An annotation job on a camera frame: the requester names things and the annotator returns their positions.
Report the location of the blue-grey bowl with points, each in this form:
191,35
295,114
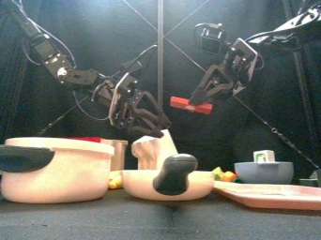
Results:
263,172

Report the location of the dark green toy block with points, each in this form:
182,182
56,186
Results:
310,181

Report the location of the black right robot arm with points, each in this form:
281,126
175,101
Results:
287,28

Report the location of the red toy piece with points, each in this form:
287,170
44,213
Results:
83,139

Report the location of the yellow toy food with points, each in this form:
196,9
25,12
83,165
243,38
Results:
115,180

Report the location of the metal cup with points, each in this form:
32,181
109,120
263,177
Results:
117,154

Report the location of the red toy salmon block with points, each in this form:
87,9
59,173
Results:
190,106

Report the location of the pink plastic tray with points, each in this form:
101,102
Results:
271,195

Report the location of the orange toy fruit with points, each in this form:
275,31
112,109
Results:
228,176

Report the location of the vertical metal frame pole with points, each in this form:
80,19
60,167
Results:
160,47

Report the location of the white green toy carton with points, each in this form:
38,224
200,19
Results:
263,156

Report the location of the green toy food piece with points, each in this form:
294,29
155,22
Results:
216,172

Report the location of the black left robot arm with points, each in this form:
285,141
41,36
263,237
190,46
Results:
49,54

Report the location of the diagonal frame brace rod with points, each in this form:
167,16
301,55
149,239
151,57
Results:
283,137

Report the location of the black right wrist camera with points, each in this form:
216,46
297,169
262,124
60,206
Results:
210,39

